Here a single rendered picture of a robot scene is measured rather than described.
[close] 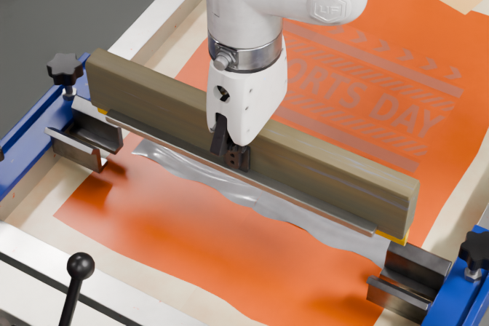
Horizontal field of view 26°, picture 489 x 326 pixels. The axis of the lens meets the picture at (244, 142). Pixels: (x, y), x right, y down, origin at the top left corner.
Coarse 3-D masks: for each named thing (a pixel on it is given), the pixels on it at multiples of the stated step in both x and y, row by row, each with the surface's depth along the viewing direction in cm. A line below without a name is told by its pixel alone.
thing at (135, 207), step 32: (384, 0) 156; (192, 64) 147; (128, 160) 136; (96, 192) 133; (128, 192) 133; (160, 192) 133; (192, 192) 133; (96, 224) 129; (128, 224) 129; (160, 224) 129; (192, 224) 129; (224, 224) 129; (128, 256) 126; (160, 256) 126; (192, 256) 126
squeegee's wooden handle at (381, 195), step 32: (96, 64) 121; (128, 64) 121; (96, 96) 125; (128, 96) 121; (160, 96) 118; (192, 96) 117; (160, 128) 123; (192, 128) 119; (288, 128) 114; (256, 160) 117; (288, 160) 114; (320, 160) 112; (352, 160) 111; (320, 192) 115; (352, 192) 112; (384, 192) 109; (416, 192) 110; (384, 224) 113
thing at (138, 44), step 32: (160, 0) 151; (192, 0) 153; (128, 32) 146; (160, 32) 148; (0, 224) 125; (480, 224) 125; (0, 256) 123; (32, 256) 122; (64, 256) 122; (64, 288) 120; (96, 288) 119; (128, 288) 119; (128, 320) 117; (160, 320) 116; (192, 320) 116
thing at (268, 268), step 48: (432, 0) 156; (432, 48) 149; (480, 48) 149; (480, 96) 143; (336, 144) 138; (432, 144) 138; (480, 144) 138; (432, 192) 133; (240, 240) 128; (288, 240) 128; (240, 288) 123; (288, 288) 123; (336, 288) 123
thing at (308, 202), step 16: (112, 112) 125; (128, 128) 124; (144, 128) 123; (160, 144) 122; (176, 144) 121; (192, 144) 121; (208, 160) 120; (240, 176) 118; (256, 176) 118; (272, 192) 117; (288, 192) 117; (304, 208) 116; (320, 208) 115; (336, 208) 115; (352, 224) 114; (368, 224) 114
